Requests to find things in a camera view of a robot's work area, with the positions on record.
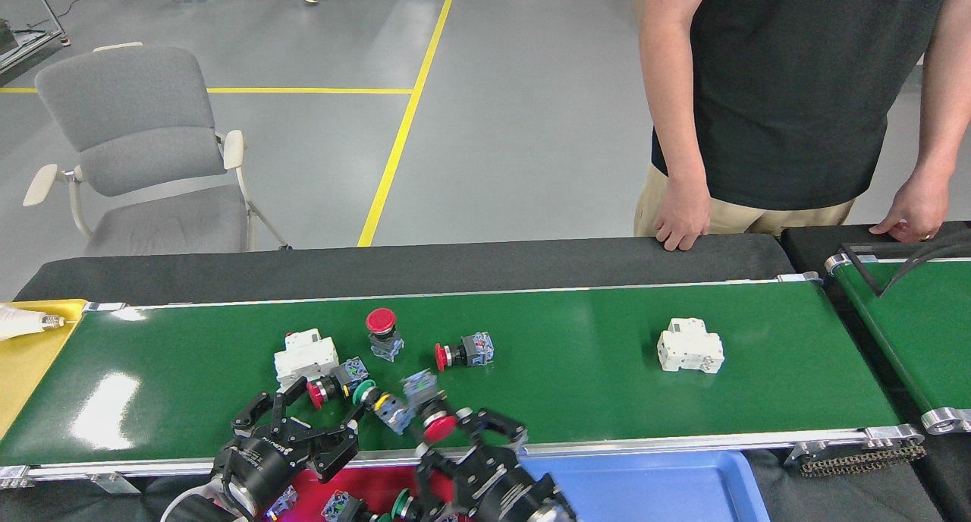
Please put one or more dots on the red plastic bin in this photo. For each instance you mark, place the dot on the red plastic bin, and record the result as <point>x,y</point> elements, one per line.
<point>379,484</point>

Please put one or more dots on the black guide frame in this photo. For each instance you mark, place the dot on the black guide frame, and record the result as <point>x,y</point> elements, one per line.
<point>865,272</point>

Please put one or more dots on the long green conveyor belt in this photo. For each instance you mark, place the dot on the long green conveyor belt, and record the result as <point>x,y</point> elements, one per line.
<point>569,400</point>

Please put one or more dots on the push button switch blue base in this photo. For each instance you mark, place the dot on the push button switch blue base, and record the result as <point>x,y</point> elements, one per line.
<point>337,507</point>
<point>282,503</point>

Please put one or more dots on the white circuit breaker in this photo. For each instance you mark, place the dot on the white circuit breaker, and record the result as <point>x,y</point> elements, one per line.
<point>306,355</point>
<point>690,345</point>

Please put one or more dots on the white tube with metal tip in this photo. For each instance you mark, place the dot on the white tube with metal tip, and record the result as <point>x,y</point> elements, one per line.
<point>23,321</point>

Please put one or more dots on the person's left forearm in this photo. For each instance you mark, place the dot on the person's left forearm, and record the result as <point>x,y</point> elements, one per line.
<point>944,127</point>

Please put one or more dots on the grey office chair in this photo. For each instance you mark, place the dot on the grey office chair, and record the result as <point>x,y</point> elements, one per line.
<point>136,120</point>

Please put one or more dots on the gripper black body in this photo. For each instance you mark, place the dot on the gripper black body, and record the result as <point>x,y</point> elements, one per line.
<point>258,473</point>
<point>489,499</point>

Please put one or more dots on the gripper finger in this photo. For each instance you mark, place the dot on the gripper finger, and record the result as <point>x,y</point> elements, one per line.
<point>334,450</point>
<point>277,423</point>
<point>504,431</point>
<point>434,476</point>

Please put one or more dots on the person's left hand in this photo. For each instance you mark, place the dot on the person's left hand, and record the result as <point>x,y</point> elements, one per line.
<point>922,207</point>

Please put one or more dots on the metal cart frame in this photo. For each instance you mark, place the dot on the metal cart frame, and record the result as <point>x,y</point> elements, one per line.
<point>23,48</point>

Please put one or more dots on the green feeder conveyor belt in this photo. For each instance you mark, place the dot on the green feeder conveyor belt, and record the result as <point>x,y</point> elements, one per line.
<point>925,340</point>

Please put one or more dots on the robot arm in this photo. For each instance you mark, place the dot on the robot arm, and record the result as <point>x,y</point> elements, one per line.
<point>190,507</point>
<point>557,513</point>

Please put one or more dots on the person's right forearm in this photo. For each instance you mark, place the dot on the person's right forearm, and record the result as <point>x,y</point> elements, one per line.
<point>675,127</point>

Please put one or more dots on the yellow plastic bin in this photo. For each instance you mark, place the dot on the yellow plastic bin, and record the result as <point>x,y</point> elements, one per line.
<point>30,370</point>

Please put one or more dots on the person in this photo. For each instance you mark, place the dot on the person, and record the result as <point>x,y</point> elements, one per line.
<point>796,89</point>

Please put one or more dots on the blue plastic bin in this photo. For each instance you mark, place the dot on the blue plastic bin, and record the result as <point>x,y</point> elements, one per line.
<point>645,492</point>

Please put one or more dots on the person's right hand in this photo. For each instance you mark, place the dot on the person's right hand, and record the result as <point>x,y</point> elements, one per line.
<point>683,211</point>

